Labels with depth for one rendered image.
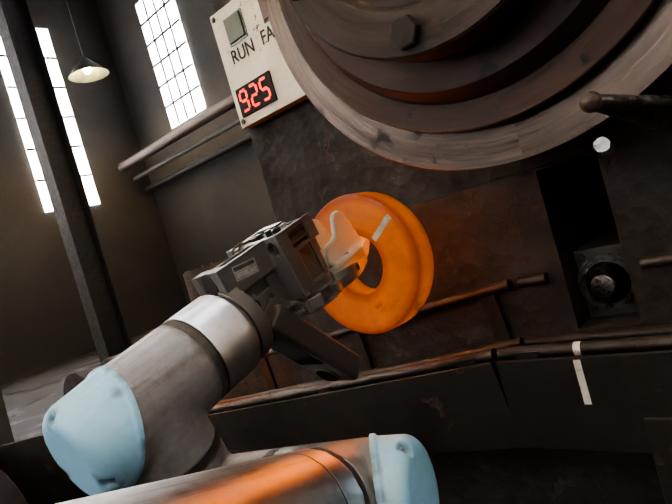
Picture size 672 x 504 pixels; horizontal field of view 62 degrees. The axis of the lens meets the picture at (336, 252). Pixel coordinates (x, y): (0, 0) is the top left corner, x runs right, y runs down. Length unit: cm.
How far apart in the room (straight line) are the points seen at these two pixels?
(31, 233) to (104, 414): 1067
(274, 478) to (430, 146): 36
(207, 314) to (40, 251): 1060
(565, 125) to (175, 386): 36
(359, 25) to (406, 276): 24
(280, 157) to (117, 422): 58
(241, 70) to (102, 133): 1127
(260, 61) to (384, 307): 44
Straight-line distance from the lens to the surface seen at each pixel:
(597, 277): 63
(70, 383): 140
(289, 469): 31
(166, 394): 41
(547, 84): 49
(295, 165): 87
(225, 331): 44
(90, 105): 1227
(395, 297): 59
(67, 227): 731
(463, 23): 44
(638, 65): 49
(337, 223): 57
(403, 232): 57
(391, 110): 55
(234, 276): 47
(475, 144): 53
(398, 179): 75
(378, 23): 48
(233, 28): 92
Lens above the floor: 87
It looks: 2 degrees down
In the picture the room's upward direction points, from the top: 16 degrees counter-clockwise
